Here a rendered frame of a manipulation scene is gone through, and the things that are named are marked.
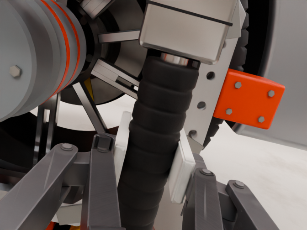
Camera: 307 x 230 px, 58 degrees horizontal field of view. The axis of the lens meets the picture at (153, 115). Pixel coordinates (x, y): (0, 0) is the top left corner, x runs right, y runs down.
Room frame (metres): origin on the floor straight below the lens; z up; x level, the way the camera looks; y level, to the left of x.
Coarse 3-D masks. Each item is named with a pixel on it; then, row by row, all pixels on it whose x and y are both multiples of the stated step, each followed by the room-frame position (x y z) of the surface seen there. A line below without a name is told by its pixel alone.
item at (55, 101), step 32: (96, 0) 0.48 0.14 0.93; (96, 32) 0.48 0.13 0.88; (128, 32) 0.48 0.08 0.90; (96, 64) 0.48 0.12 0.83; (0, 128) 0.53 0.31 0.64; (32, 128) 0.61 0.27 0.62; (64, 128) 0.68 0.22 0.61; (96, 128) 0.48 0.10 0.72; (0, 160) 0.45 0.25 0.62; (32, 160) 0.47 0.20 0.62
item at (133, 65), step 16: (80, 0) 0.66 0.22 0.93; (128, 0) 0.67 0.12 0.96; (112, 16) 0.66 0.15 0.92; (128, 16) 0.67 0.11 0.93; (112, 48) 0.66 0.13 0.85; (128, 48) 0.67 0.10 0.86; (144, 48) 0.67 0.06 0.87; (128, 64) 0.67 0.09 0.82; (96, 80) 0.66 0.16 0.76; (64, 96) 0.66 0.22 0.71; (96, 96) 0.66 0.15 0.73; (112, 96) 0.67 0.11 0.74
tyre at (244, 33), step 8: (240, 0) 0.48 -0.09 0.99; (248, 16) 0.49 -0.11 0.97; (248, 24) 0.49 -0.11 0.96; (248, 32) 0.49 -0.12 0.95; (240, 40) 0.48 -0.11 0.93; (240, 48) 0.48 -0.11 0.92; (232, 56) 0.48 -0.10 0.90; (240, 56) 0.48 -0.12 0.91; (232, 64) 0.48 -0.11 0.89; (240, 64) 0.48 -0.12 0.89; (216, 120) 0.48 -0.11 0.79; (208, 128) 0.48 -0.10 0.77; (216, 128) 0.48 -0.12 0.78; (208, 136) 0.48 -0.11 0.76
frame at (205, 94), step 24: (240, 24) 0.39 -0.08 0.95; (216, 72) 0.39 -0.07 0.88; (192, 96) 0.39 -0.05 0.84; (216, 96) 0.39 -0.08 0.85; (192, 120) 0.39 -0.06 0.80; (192, 144) 0.39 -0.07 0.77; (0, 168) 0.42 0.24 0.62; (0, 192) 0.37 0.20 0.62; (72, 192) 0.41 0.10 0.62; (72, 216) 0.38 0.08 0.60
